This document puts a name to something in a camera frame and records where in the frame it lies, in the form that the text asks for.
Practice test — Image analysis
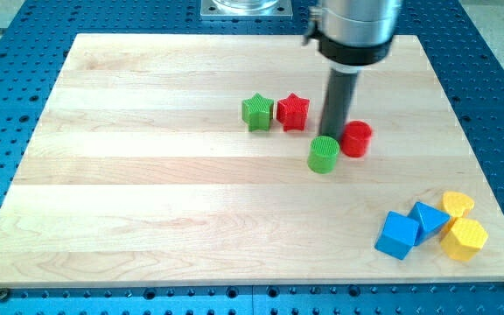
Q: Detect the green cylinder block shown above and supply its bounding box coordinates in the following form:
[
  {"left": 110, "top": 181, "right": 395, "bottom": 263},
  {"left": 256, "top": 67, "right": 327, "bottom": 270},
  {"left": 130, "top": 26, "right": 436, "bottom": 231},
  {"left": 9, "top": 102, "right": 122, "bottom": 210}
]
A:
[{"left": 307, "top": 136, "right": 340, "bottom": 174}]

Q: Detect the blue perforated metal table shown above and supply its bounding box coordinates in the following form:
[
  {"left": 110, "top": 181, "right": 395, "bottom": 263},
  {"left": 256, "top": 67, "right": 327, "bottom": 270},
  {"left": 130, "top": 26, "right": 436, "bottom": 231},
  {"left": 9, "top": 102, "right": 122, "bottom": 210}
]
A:
[{"left": 0, "top": 1, "right": 504, "bottom": 314}]

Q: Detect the red star block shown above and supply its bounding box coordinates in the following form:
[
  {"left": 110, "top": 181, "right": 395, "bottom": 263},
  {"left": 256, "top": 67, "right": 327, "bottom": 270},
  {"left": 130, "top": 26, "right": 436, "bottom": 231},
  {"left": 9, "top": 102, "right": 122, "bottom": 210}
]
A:
[{"left": 276, "top": 93, "right": 310, "bottom": 131}]

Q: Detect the red cylinder block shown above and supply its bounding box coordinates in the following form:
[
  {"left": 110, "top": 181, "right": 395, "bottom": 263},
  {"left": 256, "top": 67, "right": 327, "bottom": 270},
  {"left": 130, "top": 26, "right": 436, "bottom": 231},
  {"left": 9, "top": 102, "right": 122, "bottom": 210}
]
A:
[{"left": 340, "top": 121, "right": 373, "bottom": 158}]

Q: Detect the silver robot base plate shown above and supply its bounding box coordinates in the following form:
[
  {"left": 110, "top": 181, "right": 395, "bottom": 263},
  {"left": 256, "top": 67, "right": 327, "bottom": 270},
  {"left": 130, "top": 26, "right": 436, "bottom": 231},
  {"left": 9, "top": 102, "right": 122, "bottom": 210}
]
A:
[{"left": 199, "top": 0, "right": 293, "bottom": 20}]

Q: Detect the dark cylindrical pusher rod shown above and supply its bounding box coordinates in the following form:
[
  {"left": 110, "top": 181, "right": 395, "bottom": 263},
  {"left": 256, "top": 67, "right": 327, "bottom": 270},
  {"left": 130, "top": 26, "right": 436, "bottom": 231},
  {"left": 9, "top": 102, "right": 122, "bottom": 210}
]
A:
[{"left": 318, "top": 65, "right": 361, "bottom": 141}]

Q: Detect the blue cube block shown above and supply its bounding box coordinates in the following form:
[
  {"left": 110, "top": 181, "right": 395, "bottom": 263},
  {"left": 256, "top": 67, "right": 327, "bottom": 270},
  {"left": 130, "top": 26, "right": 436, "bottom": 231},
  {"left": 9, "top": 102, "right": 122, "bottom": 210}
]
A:
[{"left": 374, "top": 211, "right": 420, "bottom": 260}]

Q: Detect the blue triangle block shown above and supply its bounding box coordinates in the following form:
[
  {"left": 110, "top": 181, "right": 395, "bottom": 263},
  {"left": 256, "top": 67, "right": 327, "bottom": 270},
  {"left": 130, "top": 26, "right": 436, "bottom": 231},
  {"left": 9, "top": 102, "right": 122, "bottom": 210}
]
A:
[{"left": 408, "top": 201, "right": 451, "bottom": 246}]

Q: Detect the green star block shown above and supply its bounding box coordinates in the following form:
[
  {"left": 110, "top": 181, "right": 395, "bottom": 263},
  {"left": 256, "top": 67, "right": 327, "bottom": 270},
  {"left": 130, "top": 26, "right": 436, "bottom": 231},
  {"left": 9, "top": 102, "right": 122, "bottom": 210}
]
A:
[{"left": 241, "top": 93, "right": 275, "bottom": 131}]

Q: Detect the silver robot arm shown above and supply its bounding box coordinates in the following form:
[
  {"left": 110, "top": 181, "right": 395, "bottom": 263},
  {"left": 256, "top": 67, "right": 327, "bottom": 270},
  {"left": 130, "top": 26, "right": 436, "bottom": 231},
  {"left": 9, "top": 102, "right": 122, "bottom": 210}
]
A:
[{"left": 303, "top": 0, "right": 403, "bottom": 74}]

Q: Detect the yellow heart block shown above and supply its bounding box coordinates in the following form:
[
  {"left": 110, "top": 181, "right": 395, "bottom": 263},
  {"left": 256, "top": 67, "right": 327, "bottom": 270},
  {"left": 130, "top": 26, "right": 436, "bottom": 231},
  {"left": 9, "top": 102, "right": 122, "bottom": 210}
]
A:
[{"left": 437, "top": 191, "right": 475, "bottom": 236}]

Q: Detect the yellow hexagon block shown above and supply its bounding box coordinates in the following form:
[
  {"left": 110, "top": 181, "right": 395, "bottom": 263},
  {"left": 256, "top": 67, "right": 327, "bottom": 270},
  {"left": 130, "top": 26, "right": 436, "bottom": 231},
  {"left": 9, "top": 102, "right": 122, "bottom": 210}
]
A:
[{"left": 439, "top": 218, "right": 488, "bottom": 262}]

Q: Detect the light wooden board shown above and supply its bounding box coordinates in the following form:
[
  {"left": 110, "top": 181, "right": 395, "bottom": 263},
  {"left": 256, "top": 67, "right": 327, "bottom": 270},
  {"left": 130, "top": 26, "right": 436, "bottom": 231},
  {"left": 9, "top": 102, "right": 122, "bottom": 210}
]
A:
[{"left": 0, "top": 34, "right": 504, "bottom": 288}]

